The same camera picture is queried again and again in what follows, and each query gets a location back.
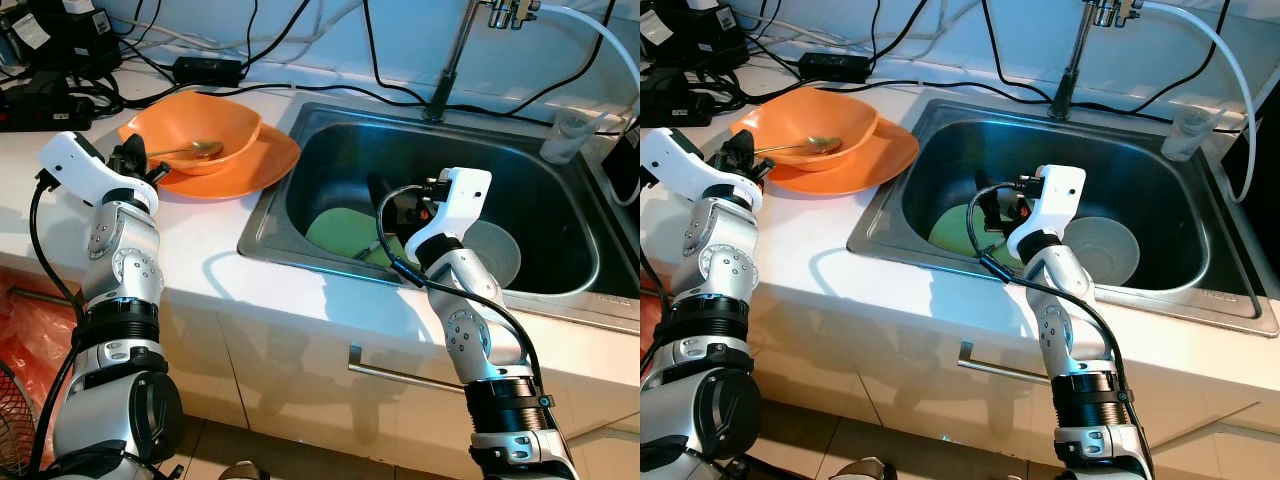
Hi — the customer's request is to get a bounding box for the orange bowl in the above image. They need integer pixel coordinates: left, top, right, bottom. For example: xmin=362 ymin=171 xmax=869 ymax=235
xmin=730 ymin=87 xmax=881 ymax=169
xmin=118 ymin=93 xmax=263 ymax=177

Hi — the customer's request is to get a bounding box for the orange plate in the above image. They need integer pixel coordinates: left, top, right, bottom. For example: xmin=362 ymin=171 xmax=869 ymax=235
xmin=150 ymin=122 xmax=301 ymax=200
xmin=765 ymin=117 xmax=921 ymax=197

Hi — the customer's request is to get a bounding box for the white kitchen cabinet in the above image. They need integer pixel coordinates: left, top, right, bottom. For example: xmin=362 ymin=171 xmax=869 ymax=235
xmin=0 ymin=265 xmax=641 ymax=480
xmin=640 ymin=265 xmax=1280 ymax=480

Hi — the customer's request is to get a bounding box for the green plate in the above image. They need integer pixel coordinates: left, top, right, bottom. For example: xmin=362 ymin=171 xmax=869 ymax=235
xmin=928 ymin=210 xmax=1016 ymax=263
xmin=305 ymin=207 xmax=406 ymax=269

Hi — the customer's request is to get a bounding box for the metal spoon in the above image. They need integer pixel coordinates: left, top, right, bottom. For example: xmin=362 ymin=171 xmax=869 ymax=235
xmin=755 ymin=136 xmax=844 ymax=159
xmin=145 ymin=140 xmax=225 ymax=163

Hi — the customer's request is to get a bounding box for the black power strip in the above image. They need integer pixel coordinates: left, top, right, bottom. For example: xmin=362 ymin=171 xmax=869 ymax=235
xmin=640 ymin=65 xmax=721 ymax=129
xmin=0 ymin=70 xmax=96 ymax=133

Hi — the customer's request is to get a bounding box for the grey bowl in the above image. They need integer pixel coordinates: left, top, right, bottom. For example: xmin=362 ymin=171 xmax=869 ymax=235
xmin=462 ymin=220 xmax=523 ymax=293
xmin=1060 ymin=217 xmax=1141 ymax=291

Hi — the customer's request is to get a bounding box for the stainless steel sink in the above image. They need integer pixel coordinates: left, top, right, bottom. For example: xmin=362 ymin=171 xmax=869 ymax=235
xmin=847 ymin=97 xmax=1280 ymax=338
xmin=237 ymin=100 xmax=641 ymax=336

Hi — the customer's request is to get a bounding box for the black power adapter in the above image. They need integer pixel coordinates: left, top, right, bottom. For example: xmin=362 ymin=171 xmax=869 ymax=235
xmin=173 ymin=56 xmax=244 ymax=86
xmin=797 ymin=50 xmax=869 ymax=83

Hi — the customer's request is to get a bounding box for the black adapter white label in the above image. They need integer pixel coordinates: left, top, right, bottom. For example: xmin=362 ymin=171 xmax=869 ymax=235
xmin=0 ymin=5 xmax=121 ymax=76
xmin=640 ymin=0 xmax=746 ymax=71

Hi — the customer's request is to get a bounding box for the chrome faucet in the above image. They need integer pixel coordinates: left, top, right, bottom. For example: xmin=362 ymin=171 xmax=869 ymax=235
xmin=424 ymin=0 xmax=541 ymax=123
xmin=1050 ymin=0 xmax=1151 ymax=121

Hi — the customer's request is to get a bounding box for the clear drinking glass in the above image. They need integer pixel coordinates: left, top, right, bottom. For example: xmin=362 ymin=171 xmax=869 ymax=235
xmin=540 ymin=108 xmax=606 ymax=166
xmin=1160 ymin=105 xmax=1226 ymax=163

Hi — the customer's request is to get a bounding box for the orange plastic bag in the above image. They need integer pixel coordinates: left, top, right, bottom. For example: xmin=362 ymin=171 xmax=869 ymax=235
xmin=0 ymin=290 xmax=86 ymax=421

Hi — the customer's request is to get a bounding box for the tall black appliance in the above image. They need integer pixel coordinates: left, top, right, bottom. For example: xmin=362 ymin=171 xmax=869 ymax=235
xmin=1222 ymin=95 xmax=1280 ymax=271

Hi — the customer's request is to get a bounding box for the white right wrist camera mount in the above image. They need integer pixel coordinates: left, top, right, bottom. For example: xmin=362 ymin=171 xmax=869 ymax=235
xmin=1005 ymin=163 xmax=1086 ymax=256
xmin=405 ymin=167 xmax=494 ymax=263

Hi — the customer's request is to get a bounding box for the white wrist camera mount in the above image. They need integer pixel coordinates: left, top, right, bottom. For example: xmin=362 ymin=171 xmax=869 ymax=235
xmin=38 ymin=130 xmax=159 ymax=213
xmin=405 ymin=167 xmax=494 ymax=263
xmin=1005 ymin=163 xmax=1086 ymax=256
xmin=640 ymin=127 xmax=766 ymax=206

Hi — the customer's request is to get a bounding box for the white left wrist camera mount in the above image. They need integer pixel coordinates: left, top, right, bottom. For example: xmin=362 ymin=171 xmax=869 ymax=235
xmin=640 ymin=127 xmax=766 ymax=206
xmin=38 ymin=130 xmax=159 ymax=213

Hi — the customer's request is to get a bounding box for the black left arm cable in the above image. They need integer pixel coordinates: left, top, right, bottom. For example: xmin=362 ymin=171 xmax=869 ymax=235
xmin=28 ymin=170 xmax=91 ymax=480

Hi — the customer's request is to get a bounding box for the metal drawer handle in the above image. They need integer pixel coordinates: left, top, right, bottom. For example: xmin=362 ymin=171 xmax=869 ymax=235
xmin=347 ymin=343 xmax=471 ymax=393
xmin=957 ymin=340 xmax=1056 ymax=389

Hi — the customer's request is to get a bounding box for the white hose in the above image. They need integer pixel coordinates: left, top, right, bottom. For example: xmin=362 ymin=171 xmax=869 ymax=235
xmin=535 ymin=3 xmax=641 ymax=206
xmin=1140 ymin=0 xmax=1259 ymax=206

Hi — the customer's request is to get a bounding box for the wire fan guard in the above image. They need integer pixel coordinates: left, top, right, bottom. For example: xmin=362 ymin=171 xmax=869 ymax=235
xmin=0 ymin=355 xmax=36 ymax=476

